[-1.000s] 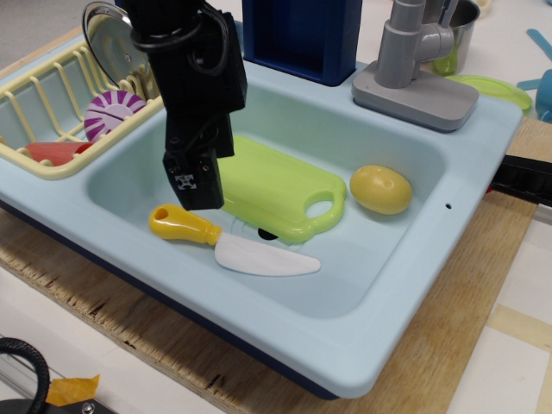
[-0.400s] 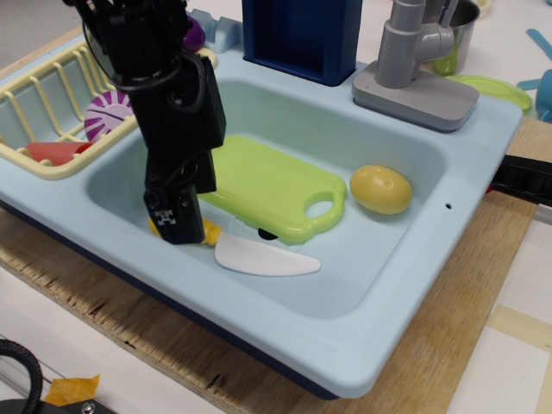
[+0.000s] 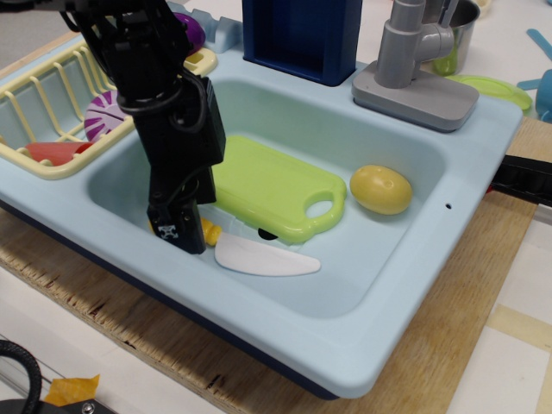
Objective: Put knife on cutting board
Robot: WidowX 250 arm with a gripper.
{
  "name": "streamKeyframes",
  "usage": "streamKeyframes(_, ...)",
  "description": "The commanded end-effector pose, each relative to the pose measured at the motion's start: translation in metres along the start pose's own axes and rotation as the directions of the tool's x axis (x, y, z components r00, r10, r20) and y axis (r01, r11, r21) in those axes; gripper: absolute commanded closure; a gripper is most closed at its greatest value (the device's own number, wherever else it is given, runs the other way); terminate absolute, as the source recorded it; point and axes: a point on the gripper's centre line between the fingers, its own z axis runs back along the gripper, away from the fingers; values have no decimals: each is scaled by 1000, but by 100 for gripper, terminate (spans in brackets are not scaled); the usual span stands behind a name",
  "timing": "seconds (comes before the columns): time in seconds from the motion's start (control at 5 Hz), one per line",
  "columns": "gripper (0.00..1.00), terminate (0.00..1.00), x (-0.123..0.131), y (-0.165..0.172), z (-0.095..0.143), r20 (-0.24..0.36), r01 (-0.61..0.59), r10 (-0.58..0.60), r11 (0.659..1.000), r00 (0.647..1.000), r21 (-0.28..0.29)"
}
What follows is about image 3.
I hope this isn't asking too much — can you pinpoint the grey toy faucet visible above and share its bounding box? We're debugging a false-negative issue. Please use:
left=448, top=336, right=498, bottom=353
left=351, top=0, right=479, bottom=133

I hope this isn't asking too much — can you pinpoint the steel pot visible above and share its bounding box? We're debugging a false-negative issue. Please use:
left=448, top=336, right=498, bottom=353
left=422, top=1, right=480, bottom=76

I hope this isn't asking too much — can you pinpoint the black clamp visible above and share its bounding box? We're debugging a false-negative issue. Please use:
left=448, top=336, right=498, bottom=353
left=487, top=155, right=551, bottom=207

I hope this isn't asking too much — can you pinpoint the blue plastic utensil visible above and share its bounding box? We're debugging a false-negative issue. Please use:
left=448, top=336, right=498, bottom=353
left=526, top=28, right=552, bottom=60

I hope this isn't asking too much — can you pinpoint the green plastic cutting board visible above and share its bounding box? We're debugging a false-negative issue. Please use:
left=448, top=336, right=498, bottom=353
left=212, top=135, right=347, bottom=243

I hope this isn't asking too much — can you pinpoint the yellow toy potato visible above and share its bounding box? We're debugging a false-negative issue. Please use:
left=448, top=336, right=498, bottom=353
left=349, top=165, right=413, bottom=216

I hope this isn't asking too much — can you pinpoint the yellow tape piece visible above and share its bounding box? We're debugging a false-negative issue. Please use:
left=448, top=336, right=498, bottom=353
left=43, top=374, right=100, bottom=407

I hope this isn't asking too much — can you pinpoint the purple toy eggplant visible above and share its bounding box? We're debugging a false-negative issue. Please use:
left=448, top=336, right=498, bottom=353
left=174, top=12, right=206, bottom=56

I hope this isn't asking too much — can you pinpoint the dark blue plastic box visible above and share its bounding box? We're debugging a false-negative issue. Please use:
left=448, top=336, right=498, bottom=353
left=241, top=0, right=362, bottom=86

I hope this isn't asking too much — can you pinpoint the cream plastic dish rack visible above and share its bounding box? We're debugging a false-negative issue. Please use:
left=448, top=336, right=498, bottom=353
left=0, top=41, right=219, bottom=181

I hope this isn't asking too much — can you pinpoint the wooden board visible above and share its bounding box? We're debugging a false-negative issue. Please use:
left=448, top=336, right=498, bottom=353
left=0, top=21, right=552, bottom=414

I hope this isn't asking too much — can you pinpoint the red toy piece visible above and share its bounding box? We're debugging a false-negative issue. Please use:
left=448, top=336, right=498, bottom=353
left=24, top=141, right=93, bottom=166

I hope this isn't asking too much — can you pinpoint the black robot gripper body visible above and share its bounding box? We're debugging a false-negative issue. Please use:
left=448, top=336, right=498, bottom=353
left=118, top=73, right=226, bottom=207

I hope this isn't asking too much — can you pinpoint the purple white toy plate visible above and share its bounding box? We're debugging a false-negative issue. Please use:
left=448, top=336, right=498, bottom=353
left=84, top=90, right=134, bottom=143

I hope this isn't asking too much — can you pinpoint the green translucent plate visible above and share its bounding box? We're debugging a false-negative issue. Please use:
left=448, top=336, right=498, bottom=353
left=446, top=75, right=533, bottom=113

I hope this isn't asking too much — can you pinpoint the yellow handled white toy knife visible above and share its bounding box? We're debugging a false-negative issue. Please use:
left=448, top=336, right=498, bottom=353
left=147, top=217, right=322, bottom=277

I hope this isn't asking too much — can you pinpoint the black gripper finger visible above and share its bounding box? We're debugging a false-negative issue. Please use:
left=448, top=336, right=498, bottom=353
left=195, top=166, right=216, bottom=204
left=147, top=200, right=206, bottom=254

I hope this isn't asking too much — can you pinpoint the black cable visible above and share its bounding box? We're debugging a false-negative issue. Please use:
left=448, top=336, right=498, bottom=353
left=0, top=339, right=43, bottom=414

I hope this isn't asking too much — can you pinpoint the light blue toy sink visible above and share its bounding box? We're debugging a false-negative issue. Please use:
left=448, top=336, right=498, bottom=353
left=1, top=41, right=522, bottom=398

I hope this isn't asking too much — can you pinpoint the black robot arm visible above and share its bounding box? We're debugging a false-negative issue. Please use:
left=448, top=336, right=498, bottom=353
left=61, top=1, right=226, bottom=254

